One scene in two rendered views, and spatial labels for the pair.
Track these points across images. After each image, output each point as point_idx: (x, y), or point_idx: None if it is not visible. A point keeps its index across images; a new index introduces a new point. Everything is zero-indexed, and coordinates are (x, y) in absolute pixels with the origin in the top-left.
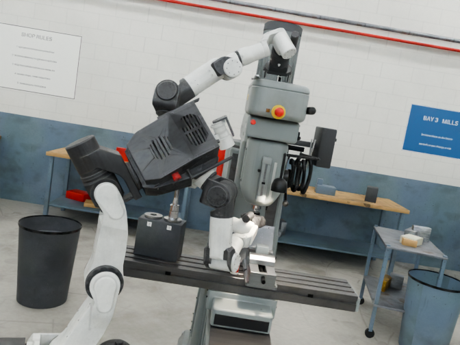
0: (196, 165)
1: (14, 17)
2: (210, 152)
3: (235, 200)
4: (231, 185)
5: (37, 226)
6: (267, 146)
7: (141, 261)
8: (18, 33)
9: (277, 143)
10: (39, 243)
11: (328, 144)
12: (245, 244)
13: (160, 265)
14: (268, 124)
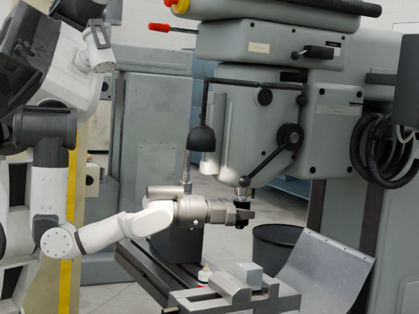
0: (21, 88)
1: (413, 13)
2: (2, 63)
3: (324, 199)
4: (52, 118)
5: (292, 238)
6: (224, 74)
7: (134, 250)
8: (416, 31)
9: (235, 66)
10: (259, 252)
11: (412, 70)
12: (125, 231)
13: (138, 260)
14: (212, 31)
